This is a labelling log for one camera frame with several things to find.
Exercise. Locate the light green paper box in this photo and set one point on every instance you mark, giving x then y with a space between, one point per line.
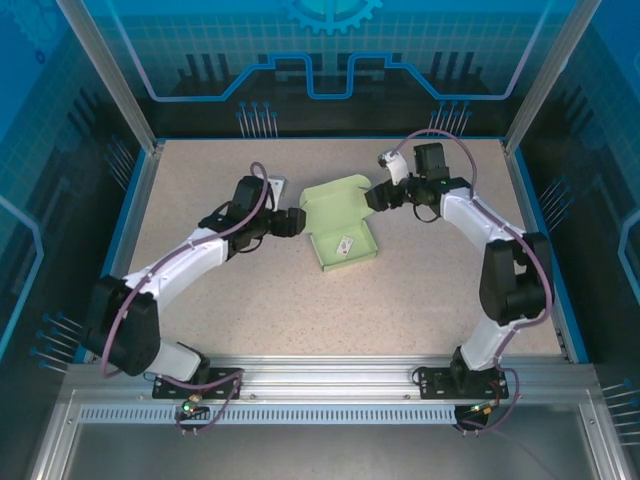
335 215

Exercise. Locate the small white card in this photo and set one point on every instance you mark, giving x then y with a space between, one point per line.
345 246

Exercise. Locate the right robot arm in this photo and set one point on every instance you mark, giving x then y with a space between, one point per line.
510 285

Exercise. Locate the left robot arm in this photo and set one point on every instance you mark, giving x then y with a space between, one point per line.
125 325

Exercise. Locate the brass connector with green light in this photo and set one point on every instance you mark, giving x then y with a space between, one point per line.
190 404
485 407

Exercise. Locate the aluminium side rail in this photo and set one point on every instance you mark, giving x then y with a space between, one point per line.
125 225
537 250

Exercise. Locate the aluminium frame post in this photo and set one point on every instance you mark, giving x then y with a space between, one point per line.
115 80
545 80

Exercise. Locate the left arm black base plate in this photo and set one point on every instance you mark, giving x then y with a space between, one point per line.
225 382

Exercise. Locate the wide aluminium mounting rail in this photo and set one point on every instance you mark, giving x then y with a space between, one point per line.
325 375

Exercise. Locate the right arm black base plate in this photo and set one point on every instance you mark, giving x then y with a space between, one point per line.
435 382

